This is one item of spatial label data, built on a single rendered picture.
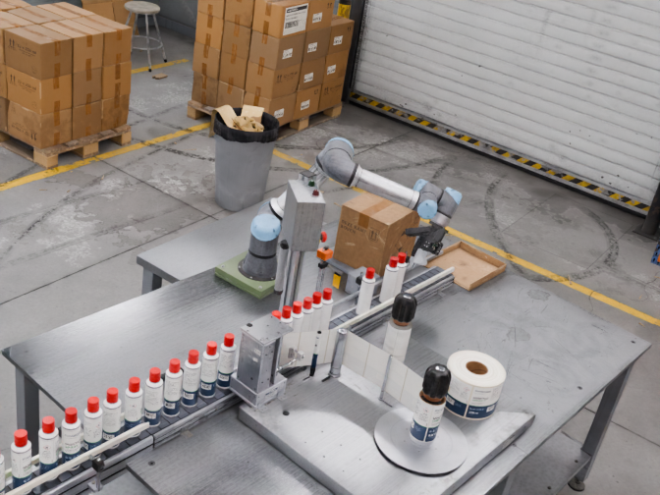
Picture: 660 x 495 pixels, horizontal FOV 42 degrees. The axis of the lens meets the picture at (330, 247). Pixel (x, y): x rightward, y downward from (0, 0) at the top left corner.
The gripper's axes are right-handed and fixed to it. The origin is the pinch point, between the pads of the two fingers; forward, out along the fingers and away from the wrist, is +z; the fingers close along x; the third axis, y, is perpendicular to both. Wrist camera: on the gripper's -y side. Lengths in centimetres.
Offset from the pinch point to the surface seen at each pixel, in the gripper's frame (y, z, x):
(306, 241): -1, 6, -75
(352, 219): -32.8, -5.2, -4.1
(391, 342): 29, 25, -42
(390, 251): -16.0, -0.3, 8.8
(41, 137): -331, 49, 69
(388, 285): 1.4, 10.8, -12.0
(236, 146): -211, -7, 115
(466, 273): 3.7, -6.7, 46.0
